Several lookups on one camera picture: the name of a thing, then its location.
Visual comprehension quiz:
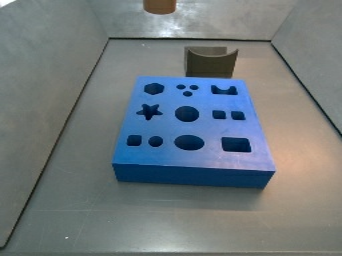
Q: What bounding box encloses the orange round peg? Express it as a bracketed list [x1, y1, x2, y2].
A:
[142, 0, 176, 15]

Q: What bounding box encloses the dark grey curved holder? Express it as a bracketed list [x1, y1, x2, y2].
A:
[184, 46, 238, 78]

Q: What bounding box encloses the blue shape sorter block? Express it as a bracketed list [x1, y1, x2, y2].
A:
[112, 76, 275, 188]

